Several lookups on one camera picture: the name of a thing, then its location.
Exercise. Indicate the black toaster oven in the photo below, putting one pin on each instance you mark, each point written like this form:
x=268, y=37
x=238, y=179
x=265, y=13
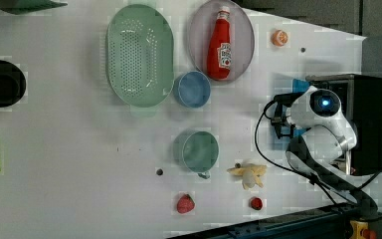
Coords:
x=361, y=98

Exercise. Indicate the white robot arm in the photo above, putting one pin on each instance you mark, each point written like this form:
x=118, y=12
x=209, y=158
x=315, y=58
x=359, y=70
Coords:
x=327, y=135

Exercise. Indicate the red ketchup bottle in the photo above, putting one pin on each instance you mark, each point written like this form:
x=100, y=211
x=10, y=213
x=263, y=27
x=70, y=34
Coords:
x=219, y=57

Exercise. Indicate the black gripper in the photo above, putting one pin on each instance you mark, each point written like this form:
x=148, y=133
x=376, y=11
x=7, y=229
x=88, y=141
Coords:
x=279, y=122

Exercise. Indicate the small red toy fruit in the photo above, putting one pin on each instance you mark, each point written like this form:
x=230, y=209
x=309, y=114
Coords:
x=256, y=203

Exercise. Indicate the peeled toy banana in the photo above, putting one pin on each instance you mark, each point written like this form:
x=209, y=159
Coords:
x=250, y=174

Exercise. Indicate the grey round plate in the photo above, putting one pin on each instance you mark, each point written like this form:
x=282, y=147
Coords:
x=200, y=30

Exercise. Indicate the green mug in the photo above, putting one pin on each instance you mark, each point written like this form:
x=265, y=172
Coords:
x=197, y=151

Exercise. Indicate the green oval colander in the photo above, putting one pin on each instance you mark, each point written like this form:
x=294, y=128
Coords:
x=139, y=56

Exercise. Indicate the toy orange half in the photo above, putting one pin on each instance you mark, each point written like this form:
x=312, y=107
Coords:
x=279, y=38

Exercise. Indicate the toy strawberry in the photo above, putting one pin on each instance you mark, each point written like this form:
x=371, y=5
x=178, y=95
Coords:
x=185, y=204

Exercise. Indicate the blue bowl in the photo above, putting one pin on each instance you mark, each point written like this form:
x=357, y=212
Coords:
x=192, y=90

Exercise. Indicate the black cylinder cup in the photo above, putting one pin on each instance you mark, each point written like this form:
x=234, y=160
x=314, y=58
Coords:
x=12, y=84

